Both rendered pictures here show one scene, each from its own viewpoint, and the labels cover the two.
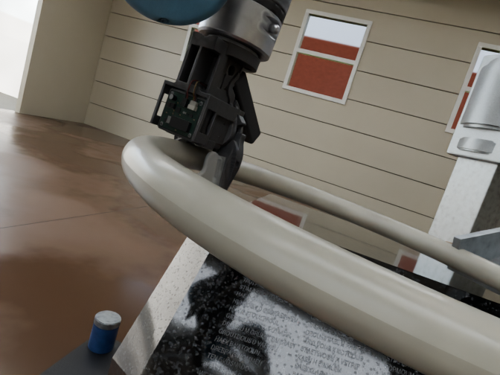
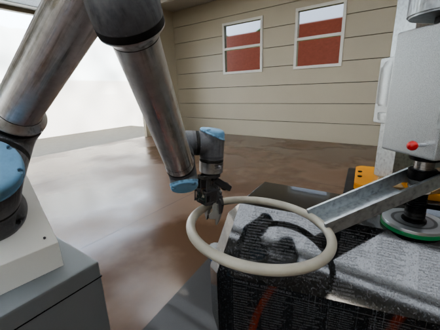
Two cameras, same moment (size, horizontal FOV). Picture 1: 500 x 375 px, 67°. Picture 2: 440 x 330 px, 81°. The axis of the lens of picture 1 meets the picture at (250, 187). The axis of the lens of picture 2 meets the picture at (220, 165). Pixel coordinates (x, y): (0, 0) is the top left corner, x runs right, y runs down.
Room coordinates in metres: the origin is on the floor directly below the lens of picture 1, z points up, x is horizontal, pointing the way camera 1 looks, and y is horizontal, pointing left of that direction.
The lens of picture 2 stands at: (-0.43, -0.24, 1.39)
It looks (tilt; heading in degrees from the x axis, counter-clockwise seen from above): 16 degrees down; 17
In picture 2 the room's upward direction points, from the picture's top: 2 degrees counter-clockwise
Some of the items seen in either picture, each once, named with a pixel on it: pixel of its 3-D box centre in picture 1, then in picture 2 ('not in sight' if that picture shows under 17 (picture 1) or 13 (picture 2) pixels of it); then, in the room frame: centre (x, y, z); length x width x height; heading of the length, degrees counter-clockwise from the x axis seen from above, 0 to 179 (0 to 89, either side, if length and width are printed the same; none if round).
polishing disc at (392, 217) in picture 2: not in sight; (412, 220); (0.68, -0.70, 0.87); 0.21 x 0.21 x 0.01
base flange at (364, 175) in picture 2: not in sight; (395, 180); (1.52, -0.89, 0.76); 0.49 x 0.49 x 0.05; 78
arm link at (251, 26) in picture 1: (240, 32); (211, 167); (0.46, 0.06, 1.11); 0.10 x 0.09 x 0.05; 60
